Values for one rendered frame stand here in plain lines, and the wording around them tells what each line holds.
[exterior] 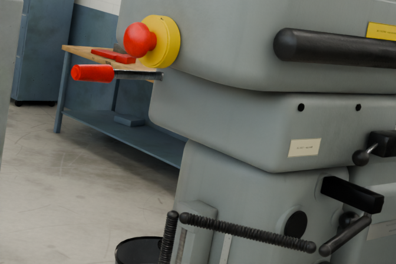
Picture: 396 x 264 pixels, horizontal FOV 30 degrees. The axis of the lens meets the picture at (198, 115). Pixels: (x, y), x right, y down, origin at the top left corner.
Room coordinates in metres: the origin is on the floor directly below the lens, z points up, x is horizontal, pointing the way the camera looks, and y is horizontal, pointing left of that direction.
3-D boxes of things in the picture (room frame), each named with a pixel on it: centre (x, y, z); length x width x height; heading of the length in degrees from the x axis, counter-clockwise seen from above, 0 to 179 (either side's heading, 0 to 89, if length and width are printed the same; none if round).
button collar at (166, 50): (0.84, 0.06, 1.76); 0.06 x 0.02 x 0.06; 46
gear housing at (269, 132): (1.04, -0.13, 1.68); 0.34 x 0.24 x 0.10; 136
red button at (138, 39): (0.82, 0.08, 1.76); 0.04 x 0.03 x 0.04; 46
